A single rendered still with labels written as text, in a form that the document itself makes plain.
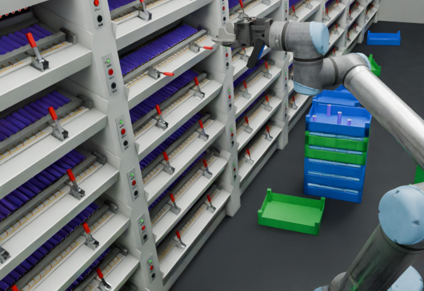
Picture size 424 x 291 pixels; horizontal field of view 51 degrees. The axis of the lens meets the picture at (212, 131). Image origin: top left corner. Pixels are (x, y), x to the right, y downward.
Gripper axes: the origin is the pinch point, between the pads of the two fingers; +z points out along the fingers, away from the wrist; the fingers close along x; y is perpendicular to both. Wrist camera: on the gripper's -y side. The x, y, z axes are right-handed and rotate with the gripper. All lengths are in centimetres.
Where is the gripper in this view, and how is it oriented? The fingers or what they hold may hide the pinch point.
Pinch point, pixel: (217, 40)
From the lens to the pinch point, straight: 151.9
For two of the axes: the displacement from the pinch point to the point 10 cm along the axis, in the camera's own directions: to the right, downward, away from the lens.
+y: -1.3, -8.7, -4.8
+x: -4.9, 4.8, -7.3
